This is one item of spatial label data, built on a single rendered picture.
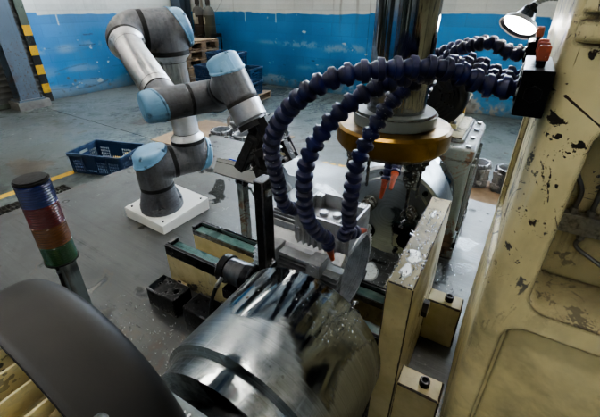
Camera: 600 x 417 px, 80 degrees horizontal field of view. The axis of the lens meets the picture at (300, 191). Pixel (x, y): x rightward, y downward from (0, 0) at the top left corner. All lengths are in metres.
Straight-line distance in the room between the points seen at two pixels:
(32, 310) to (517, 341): 0.49
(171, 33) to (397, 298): 0.96
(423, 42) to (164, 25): 0.83
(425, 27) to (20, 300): 0.50
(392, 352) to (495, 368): 0.15
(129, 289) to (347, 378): 0.78
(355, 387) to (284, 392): 0.11
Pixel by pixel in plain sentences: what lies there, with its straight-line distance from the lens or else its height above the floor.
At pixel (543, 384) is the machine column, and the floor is 1.09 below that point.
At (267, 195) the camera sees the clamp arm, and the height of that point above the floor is 1.23.
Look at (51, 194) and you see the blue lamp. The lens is 0.82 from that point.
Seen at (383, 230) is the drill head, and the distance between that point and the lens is 0.94.
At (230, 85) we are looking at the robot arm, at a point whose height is 1.35.
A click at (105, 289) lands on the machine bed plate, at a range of 1.16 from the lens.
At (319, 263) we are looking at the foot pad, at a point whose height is 1.07.
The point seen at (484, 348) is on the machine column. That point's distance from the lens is 0.54.
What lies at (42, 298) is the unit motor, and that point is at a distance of 0.24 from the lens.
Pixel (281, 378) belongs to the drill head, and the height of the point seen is 1.15.
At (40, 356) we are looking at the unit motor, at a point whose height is 1.36.
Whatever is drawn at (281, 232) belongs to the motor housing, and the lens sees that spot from 0.75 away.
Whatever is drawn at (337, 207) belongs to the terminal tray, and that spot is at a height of 1.12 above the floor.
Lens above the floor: 1.50
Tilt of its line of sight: 28 degrees down
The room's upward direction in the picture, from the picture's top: straight up
